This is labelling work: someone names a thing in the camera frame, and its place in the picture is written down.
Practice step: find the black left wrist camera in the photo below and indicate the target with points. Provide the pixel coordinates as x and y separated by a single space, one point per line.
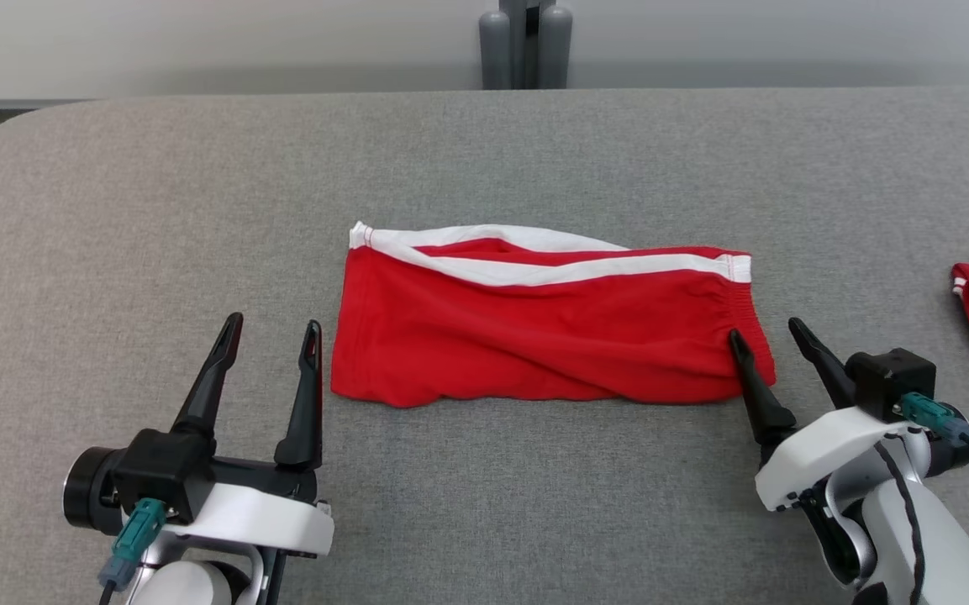
165 470

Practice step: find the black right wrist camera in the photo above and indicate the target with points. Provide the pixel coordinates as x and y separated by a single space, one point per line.
892 382

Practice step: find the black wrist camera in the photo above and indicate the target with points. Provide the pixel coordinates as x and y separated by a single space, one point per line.
165 470
892 382

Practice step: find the grey metal partition post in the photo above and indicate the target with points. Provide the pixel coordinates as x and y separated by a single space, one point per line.
519 42

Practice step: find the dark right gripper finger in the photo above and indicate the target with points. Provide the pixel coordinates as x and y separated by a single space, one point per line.
829 365
761 395

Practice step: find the red shorts white stripe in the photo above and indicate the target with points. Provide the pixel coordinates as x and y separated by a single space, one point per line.
534 336

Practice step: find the grey cylinder post foot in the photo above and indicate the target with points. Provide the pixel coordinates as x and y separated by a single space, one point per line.
494 50
555 46

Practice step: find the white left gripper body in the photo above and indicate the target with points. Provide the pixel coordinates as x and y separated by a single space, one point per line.
274 521

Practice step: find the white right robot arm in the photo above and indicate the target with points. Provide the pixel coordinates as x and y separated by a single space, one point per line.
946 538

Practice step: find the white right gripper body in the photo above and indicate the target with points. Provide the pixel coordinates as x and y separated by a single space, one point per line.
820 454

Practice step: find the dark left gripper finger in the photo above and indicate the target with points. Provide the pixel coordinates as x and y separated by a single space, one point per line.
207 386
308 412

